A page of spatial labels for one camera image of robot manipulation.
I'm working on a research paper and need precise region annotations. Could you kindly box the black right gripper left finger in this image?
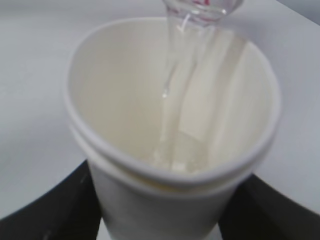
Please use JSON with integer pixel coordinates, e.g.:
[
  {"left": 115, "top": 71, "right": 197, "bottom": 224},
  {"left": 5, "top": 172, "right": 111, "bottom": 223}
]
[{"left": 0, "top": 161, "right": 102, "bottom": 240}]

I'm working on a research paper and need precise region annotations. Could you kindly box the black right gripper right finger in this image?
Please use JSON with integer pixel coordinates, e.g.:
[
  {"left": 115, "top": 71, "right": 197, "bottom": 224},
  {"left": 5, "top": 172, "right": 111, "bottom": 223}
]
[{"left": 219, "top": 175, "right": 320, "bottom": 240}]

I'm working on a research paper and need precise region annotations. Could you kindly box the white paper cup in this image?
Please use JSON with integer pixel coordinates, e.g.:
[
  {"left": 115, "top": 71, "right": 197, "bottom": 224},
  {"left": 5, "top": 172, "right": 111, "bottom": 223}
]
[{"left": 63, "top": 17, "right": 282, "bottom": 240}]

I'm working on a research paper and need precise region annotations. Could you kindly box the clear plastic water bottle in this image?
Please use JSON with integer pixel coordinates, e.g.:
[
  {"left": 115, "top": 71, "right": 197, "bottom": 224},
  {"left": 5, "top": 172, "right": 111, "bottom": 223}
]
[{"left": 163, "top": 0, "right": 244, "bottom": 31}]

